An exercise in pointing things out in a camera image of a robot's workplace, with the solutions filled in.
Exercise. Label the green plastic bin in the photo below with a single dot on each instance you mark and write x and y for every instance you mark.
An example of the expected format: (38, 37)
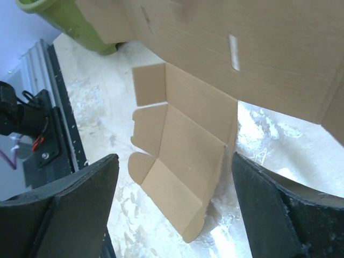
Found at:
(67, 18)

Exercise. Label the aluminium frame rail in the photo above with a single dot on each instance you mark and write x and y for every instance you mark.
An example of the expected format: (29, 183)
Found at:
(44, 72)

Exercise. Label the brown cardboard box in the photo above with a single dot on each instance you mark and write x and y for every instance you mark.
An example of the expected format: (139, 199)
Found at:
(285, 56)

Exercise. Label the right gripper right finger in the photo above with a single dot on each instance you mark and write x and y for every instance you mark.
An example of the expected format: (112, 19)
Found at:
(284, 218)

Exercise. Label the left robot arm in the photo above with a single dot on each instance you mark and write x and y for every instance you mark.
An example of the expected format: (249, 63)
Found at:
(29, 118)

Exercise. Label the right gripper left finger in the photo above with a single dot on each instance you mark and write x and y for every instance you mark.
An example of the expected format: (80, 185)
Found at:
(64, 218)

